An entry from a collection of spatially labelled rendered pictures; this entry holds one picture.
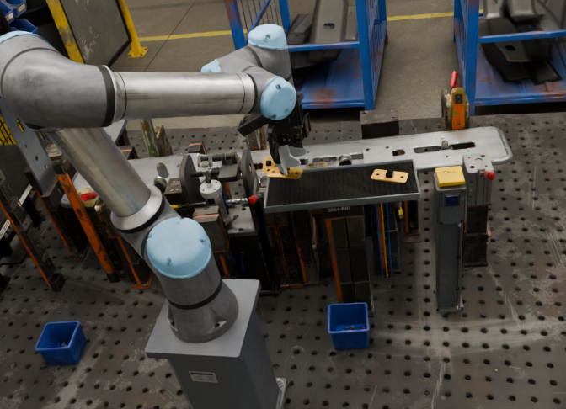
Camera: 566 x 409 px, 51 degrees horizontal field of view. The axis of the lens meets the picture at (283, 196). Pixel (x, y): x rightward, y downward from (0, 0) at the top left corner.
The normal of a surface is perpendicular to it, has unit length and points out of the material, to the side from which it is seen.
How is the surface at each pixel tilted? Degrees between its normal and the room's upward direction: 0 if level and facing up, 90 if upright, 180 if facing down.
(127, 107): 97
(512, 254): 0
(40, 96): 68
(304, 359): 0
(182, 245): 7
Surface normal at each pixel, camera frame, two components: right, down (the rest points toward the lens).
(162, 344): -0.16, -0.76
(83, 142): 0.48, 0.51
